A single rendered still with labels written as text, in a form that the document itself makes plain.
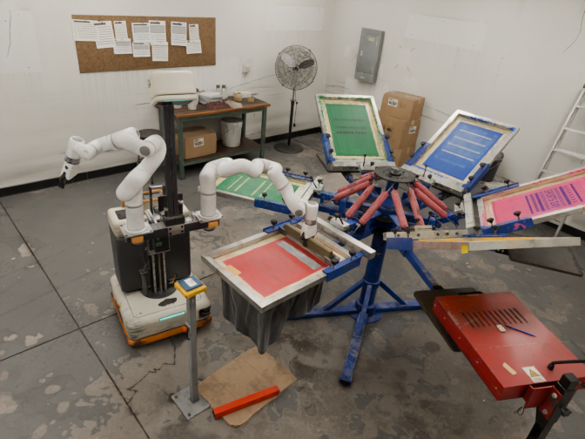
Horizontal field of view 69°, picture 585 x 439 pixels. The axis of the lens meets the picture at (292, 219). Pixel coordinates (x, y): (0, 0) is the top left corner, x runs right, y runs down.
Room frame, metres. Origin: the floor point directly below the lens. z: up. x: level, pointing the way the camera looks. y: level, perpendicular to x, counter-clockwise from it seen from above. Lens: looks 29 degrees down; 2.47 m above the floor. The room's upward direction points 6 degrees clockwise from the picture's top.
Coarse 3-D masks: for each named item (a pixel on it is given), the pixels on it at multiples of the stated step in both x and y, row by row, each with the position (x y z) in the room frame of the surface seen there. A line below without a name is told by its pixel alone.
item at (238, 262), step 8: (280, 240) 2.41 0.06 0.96; (288, 240) 2.42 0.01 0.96; (256, 248) 2.28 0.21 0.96; (264, 248) 2.29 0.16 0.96; (280, 248) 2.31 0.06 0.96; (296, 248) 2.33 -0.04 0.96; (304, 248) 2.34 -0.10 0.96; (240, 256) 2.18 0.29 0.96; (248, 256) 2.19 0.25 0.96; (288, 256) 2.23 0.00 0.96; (232, 264) 2.09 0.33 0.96; (240, 264) 2.10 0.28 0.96; (248, 264) 2.11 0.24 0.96; (248, 272) 2.03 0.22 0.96; (256, 272) 2.04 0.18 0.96
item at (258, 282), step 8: (312, 256) 2.26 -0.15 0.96; (304, 264) 2.17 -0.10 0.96; (320, 264) 2.18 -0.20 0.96; (304, 272) 2.09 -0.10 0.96; (312, 272) 2.09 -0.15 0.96; (248, 280) 1.95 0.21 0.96; (256, 280) 1.95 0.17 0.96; (264, 280) 1.96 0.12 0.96; (288, 280) 1.99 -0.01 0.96; (296, 280) 1.99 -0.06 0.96; (256, 288) 1.88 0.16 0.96; (264, 288) 1.89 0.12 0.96; (272, 288) 1.90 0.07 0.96; (280, 288) 1.91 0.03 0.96; (264, 296) 1.82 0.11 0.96
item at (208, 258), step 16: (240, 240) 2.30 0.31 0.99; (256, 240) 2.35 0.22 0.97; (320, 240) 2.44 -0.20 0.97; (208, 256) 2.09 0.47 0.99; (224, 272) 1.96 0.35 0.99; (240, 288) 1.83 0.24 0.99; (288, 288) 1.87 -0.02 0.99; (304, 288) 1.91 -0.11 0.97; (256, 304) 1.72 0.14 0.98; (272, 304) 1.74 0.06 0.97
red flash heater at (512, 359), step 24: (456, 312) 1.68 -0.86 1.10; (480, 312) 1.70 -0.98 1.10; (504, 312) 1.72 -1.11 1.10; (528, 312) 1.74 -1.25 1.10; (456, 336) 1.56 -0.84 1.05; (480, 336) 1.52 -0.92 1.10; (504, 336) 1.54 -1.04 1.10; (528, 336) 1.55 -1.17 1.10; (552, 336) 1.57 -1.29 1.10; (480, 360) 1.39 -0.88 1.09; (504, 360) 1.39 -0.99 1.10; (528, 360) 1.40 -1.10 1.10; (552, 360) 1.42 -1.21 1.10; (504, 384) 1.25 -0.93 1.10; (528, 384) 1.26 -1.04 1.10; (552, 384) 1.30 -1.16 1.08
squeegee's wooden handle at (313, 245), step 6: (288, 228) 2.43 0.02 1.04; (294, 228) 2.41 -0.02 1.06; (288, 234) 2.43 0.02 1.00; (294, 234) 2.39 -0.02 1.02; (300, 240) 2.35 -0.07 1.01; (306, 240) 2.31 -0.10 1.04; (312, 240) 2.28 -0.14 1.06; (306, 246) 2.31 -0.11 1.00; (312, 246) 2.27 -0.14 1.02; (318, 246) 2.24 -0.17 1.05; (324, 246) 2.23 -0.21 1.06; (318, 252) 2.23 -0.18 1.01; (324, 252) 2.20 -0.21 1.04; (330, 252) 2.17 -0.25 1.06; (324, 258) 2.20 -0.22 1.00; (330, 258) 2.18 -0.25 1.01
